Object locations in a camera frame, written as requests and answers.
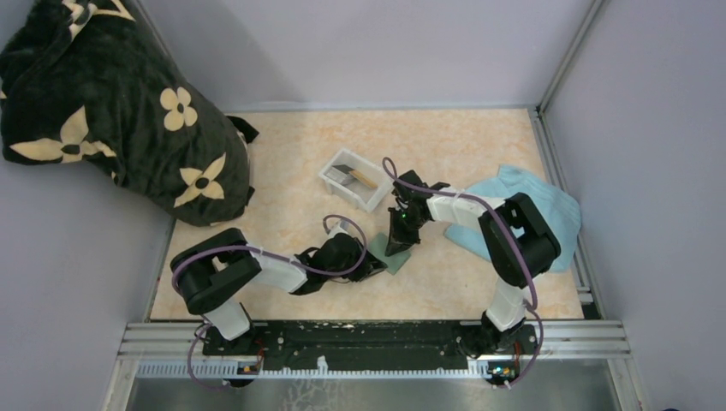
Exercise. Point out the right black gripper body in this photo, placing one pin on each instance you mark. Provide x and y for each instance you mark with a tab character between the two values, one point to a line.
405	220

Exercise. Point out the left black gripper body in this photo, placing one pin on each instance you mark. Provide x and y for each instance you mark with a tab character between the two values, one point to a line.
354	275

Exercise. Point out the translucent white plastic bin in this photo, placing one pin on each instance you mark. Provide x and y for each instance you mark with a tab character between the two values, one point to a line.
355	193

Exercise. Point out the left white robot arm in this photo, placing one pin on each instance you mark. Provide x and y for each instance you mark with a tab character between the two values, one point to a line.
209	275

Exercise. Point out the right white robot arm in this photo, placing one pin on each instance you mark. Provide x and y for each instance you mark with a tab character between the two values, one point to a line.
520	243

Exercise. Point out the gold card in bin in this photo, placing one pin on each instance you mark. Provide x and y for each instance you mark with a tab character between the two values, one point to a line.
362	178

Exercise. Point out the light blue towel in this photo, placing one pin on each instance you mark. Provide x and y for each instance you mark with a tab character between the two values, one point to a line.
560	210

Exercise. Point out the black floral blanket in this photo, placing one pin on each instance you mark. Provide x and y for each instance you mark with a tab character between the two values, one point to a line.
86	81

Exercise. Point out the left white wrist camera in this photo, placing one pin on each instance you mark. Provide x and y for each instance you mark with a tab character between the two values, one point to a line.
340	227

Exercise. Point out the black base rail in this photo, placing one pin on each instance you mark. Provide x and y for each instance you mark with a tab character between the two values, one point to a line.
397	346

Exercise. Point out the aluminium frame rail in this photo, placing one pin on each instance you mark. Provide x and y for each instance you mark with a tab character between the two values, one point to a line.
174	349

